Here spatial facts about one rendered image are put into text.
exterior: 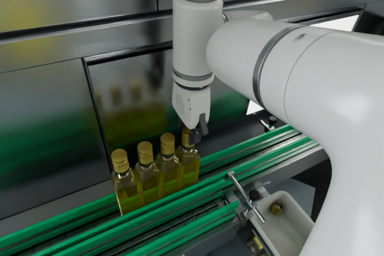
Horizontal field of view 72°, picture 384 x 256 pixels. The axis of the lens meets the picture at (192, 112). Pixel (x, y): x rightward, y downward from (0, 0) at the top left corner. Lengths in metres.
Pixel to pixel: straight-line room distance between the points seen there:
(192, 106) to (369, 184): 0.39
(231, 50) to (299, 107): 0.11
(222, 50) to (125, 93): 0.39
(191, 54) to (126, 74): 0.21
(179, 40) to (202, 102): 0.13
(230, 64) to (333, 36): 0.11
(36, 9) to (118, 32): 0.14
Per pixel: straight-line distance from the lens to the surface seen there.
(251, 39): 0.28
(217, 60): 0.32
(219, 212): 0.75
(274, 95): 0.23
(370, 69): 0.19
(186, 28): 0.45
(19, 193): 0.88
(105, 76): 0.61
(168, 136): 0.63
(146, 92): 0.67
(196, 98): 0.52
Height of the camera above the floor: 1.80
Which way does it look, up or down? 42 degrees down
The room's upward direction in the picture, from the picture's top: 4 degrees clockwise
